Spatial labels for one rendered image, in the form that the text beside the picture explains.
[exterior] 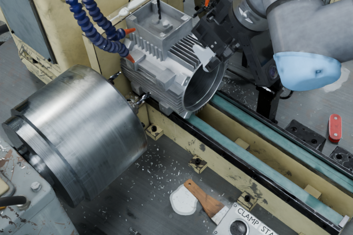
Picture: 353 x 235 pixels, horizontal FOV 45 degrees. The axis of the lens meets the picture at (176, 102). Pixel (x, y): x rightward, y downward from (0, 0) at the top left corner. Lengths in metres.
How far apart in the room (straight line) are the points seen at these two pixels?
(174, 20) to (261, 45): 0.37
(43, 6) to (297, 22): 0.63
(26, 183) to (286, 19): 0.49
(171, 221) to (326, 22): 0.68
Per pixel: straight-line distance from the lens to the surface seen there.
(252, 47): 0.71
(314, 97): 1.32
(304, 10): 0.56
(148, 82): 1.01
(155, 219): 1.08
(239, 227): 0.77
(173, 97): 0.98
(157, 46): 0.98
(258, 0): 0.62
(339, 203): 1.08
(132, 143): 0.87
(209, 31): 0.73
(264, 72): 0.73
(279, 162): 1.10
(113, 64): 1.06
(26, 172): 0.78
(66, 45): 1.11
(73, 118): 0.82
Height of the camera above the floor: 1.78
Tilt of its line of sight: 51 degrees down
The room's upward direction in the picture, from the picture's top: 5 degrees counter-clockwise
